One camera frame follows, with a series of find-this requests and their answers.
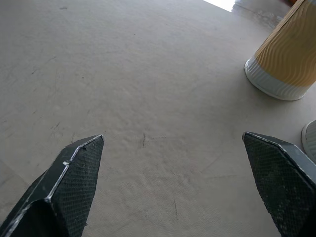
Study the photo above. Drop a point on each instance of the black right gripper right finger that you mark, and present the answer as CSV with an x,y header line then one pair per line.
x,y
281,177

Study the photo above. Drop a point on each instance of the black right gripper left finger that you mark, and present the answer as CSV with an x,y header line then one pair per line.
x,y
66,187

